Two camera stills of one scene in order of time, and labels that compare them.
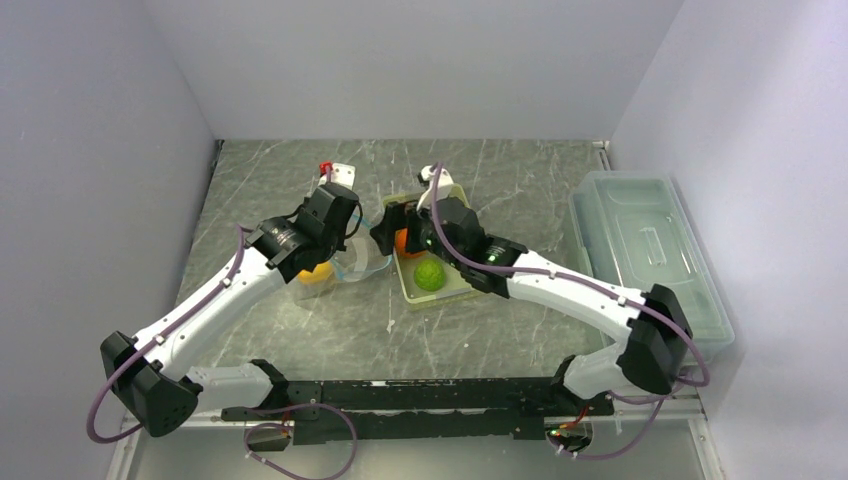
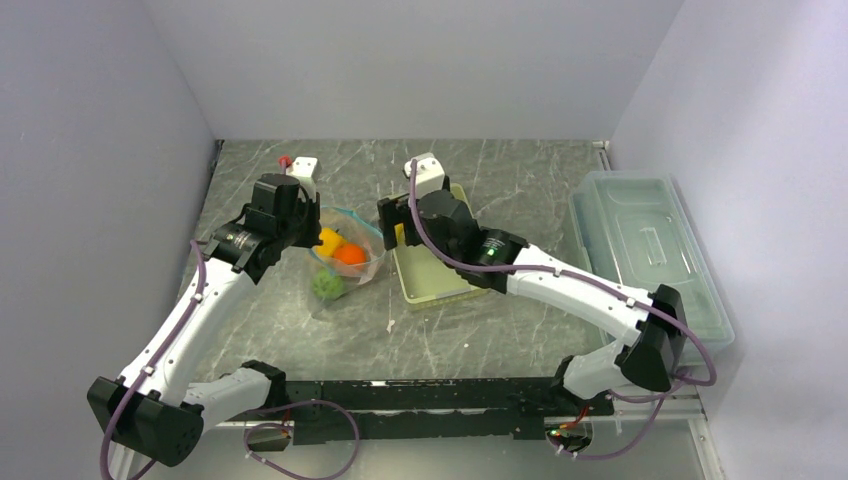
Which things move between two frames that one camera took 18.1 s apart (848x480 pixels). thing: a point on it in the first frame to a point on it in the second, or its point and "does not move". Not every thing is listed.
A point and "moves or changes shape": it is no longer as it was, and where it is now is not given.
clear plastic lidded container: (634, 230) does not move
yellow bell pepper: (319, 273) moves or changes shape
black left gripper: (341, 240) to (312, 207)
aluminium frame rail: (684, 407) does not move
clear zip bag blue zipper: (361, 255) moves or changes shape
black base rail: (413, 410) does not move
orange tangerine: (401, 238) to (350, 253)
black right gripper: (396, 218) does not move
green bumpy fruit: (429, 275) to (327, 285)
